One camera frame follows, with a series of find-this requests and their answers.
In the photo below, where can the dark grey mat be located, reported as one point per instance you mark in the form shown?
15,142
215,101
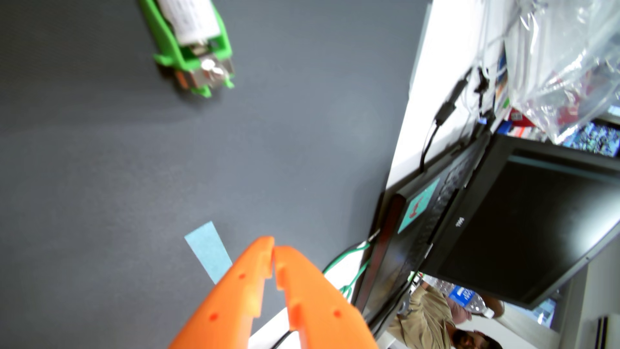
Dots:
97,194

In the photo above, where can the black Dell laptop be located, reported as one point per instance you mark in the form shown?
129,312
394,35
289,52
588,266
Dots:
508,232

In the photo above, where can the white cylindrical battery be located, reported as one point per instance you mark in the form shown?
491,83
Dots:
191,22

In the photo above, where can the clear plastic bag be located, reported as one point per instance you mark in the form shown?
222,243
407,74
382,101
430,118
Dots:
562,58

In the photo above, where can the blue circuit board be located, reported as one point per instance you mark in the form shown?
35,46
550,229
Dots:
596,138

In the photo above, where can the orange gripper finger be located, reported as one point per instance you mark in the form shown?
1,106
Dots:
227,300
319,310

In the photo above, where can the light blue tape piece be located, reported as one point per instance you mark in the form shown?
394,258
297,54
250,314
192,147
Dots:
208,249

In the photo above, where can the person in khaki shirt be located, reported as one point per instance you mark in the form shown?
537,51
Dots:
426,315

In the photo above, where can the water bottle with blue label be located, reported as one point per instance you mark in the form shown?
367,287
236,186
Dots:
465,295

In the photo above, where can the green plastic battery holder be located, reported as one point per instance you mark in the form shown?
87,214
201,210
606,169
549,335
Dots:
169,51

